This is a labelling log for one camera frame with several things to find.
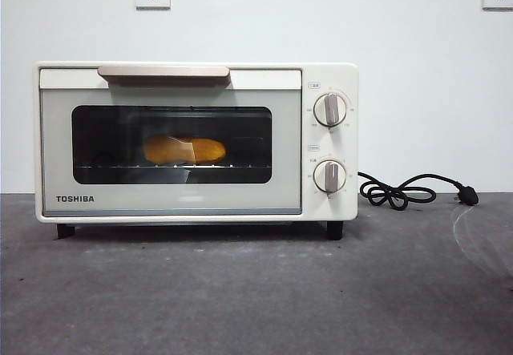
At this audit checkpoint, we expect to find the yellow corn cob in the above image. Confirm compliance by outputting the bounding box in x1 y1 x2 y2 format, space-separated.
143 135 227 163

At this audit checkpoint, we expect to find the glass oven door with handle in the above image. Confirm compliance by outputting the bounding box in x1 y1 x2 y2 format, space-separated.
38 65 304 216

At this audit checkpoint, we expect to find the white Toshiba toaster oven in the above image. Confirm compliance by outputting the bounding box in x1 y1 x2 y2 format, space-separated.
31 60 360 240

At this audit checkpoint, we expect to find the round beige timer knob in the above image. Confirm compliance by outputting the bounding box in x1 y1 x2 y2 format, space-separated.
313 159 347 194

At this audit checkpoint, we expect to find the round beige temperature knob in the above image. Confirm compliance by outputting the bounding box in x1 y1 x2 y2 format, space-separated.
313 92 349 127

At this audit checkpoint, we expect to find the metal wire oven rack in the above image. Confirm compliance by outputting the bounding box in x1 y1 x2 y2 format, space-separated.
75 163 269 171

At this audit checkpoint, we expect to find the black power cable with plug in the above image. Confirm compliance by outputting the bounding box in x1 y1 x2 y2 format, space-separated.
357 170 480 208

